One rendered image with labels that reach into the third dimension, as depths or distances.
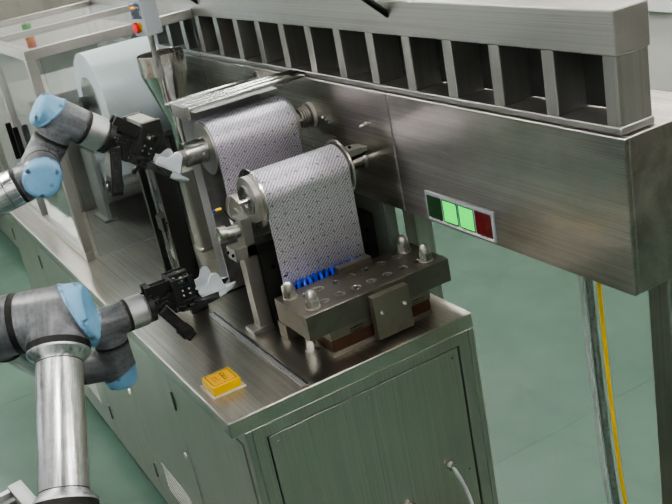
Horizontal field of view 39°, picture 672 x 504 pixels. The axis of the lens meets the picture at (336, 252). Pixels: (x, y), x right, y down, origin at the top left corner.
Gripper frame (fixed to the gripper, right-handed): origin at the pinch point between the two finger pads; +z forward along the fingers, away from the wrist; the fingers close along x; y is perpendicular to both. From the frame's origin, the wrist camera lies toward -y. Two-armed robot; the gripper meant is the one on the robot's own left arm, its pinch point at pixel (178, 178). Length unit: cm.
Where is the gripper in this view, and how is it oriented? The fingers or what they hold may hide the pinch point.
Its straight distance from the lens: 220.2
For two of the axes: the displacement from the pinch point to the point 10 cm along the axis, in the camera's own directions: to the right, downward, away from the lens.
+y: 4.0, -9.1, -0.2
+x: -5.0, -2.4, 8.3
